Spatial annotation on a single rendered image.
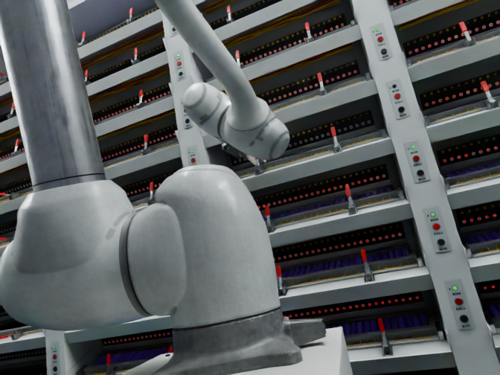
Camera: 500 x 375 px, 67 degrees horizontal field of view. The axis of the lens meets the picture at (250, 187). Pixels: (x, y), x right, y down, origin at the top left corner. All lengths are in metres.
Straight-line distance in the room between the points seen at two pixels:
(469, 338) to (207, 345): 0.81
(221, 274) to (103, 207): 0.19
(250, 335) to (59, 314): 0.26
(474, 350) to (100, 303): 0.92
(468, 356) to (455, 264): 0.23
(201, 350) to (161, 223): 0.17
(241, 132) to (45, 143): 0.43
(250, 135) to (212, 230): 0.42
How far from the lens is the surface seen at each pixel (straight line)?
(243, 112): 0.85
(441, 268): 1.14
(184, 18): 0.80
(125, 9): 2.06
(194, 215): 0.49
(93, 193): 0.56
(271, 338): 0.50
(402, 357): 1.17
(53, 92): 0.60
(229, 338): 0.48
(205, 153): 1.35
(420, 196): 1.15
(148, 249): 0.51
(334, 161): 1.19
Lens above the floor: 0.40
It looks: 14 degrees up
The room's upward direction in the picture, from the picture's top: 10 degrees counter-clockwise
